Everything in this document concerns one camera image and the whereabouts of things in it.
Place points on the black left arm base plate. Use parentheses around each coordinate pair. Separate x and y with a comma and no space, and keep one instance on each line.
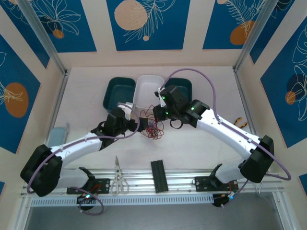
(103,185)

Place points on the aluminium table side rail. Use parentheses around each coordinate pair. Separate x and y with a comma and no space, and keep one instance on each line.
(239,83)
(62,83)

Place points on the white plastic bin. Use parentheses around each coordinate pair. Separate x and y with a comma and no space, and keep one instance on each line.
(146,91)

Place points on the black ribbed rail piece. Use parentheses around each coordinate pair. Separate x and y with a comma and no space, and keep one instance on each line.
(158,176)

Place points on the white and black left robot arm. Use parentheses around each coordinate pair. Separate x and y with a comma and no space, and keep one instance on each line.
(79,146)

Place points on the yellow and black pliers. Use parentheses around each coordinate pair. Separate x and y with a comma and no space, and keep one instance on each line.
(239,122)

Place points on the blue floral wall panel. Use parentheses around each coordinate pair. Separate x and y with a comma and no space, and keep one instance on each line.
(9,72)
(24,42)
(275,107)
(79,28)
(168,36)
(283,26)
(216,28)

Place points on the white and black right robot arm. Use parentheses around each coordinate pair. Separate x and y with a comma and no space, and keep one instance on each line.
(227,129)

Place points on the aluminium frame post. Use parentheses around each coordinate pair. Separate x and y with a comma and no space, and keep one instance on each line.
(43,31)
(254,31)

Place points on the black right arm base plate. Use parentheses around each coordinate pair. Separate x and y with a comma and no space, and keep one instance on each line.
(202,184)

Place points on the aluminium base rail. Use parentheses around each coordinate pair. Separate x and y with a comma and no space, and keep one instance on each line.
(144,177)

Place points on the empty teal plastic bin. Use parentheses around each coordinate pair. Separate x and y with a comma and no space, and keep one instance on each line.
(117,93)

